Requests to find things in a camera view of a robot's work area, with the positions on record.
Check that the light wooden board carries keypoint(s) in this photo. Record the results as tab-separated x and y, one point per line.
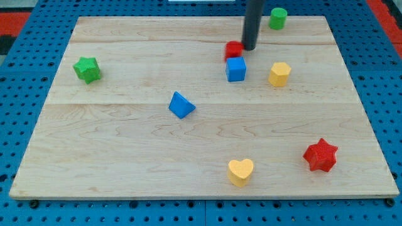
116	139

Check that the green star block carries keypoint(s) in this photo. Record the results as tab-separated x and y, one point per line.
87	69

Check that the red star block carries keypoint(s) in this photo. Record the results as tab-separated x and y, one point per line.
321	156

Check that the blue triangle block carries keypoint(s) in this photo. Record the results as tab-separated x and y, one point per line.
180	106

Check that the blue cube block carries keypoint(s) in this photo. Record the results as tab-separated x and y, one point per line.
235	69

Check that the yellow heart block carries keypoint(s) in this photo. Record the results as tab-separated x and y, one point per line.
239	172

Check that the red round block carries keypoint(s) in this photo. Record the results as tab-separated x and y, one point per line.
233	49

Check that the yellow hexagon block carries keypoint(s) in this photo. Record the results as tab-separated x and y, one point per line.
279	74

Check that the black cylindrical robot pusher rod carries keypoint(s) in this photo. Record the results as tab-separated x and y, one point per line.
252	20

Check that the green cylinder block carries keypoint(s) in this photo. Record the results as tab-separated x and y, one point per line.
278	18

